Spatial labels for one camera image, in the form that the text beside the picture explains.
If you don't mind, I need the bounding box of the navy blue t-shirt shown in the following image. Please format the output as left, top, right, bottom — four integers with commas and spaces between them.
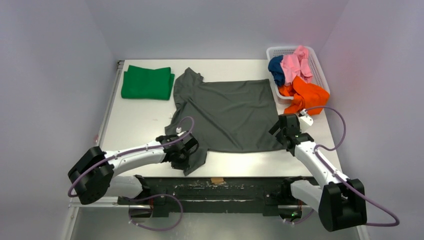
267, 55, 286, 87

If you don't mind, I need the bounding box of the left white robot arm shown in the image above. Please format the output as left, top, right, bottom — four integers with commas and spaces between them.
67, 132, 200, 205

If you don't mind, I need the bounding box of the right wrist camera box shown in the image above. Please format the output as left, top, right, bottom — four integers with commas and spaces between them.
298, 109, 314, 131

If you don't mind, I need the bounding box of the dark grey t-shirt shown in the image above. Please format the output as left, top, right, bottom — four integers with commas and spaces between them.
164, 67, 282, 176

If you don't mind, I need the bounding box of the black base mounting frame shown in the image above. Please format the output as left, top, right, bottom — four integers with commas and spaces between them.
117, 177, 311, 221

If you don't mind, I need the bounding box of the brown tape piece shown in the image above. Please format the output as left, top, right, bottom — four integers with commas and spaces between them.
210, 177, 225, 185

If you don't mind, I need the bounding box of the pink t-shirt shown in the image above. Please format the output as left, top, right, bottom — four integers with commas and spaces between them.
280, 45, 314, 86

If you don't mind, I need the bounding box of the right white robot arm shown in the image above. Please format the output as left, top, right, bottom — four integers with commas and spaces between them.
269, 114, 367, 232

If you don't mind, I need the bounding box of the orange t-shirt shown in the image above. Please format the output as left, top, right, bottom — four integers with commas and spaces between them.
278, 76, 330, 114

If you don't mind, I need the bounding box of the aluminium table rail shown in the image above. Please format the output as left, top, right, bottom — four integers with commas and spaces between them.
89, 60, 125, 148

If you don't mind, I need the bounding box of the folded green t-shirt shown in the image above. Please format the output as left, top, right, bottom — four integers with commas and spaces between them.
121, 65, 175, 101

